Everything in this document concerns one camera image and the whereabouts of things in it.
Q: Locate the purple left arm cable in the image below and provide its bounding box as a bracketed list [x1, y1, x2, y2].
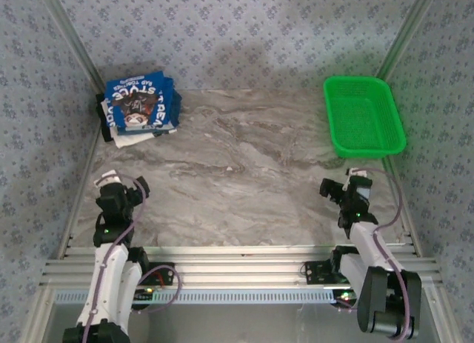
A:
[79, 174, 183, 343]

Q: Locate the green plastic basket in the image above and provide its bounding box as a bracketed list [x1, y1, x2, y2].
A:
[323, 76, 407, 161]

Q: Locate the aluminium rail beam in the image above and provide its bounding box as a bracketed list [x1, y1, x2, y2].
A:
[39, 244, 444, 287]

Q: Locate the bright blue printed t-shirt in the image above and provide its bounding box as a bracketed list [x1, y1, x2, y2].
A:
[104, 71, 175, 133]

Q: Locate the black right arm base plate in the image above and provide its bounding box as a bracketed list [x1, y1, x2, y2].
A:
[303, 260, 338, 284]

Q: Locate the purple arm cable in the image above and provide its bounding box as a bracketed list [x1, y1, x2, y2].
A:
[79, 174, 183, 343]
[335, 167, 414, 340]

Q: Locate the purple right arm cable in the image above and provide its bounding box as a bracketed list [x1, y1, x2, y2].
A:
[335, 167, 414, 340]

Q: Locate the aluminium frame post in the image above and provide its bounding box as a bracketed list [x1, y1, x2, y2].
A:
[377, 0, 444, 84]
[36, 0, 109, 96]

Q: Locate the slotted grey cable duct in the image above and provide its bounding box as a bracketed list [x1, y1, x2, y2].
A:
[53, 287, 336, 305]

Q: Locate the white folded t-shirt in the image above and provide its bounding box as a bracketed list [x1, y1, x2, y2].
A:
[98, 100, 156, 149]

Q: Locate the small black controller board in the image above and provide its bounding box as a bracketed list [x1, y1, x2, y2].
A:
[331, 289, 358, 309]
[133, 287, 156, 303]

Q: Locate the black folded t-shirt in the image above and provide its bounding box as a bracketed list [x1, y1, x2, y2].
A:
[95, 93, 116, 143]

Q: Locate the aluminium table side rail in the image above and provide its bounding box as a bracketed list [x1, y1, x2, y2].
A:
[55, 133, 103, 259]
[383, 157, 423, 257]

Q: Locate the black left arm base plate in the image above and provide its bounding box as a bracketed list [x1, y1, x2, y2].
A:
[136, 261, 177, 287]

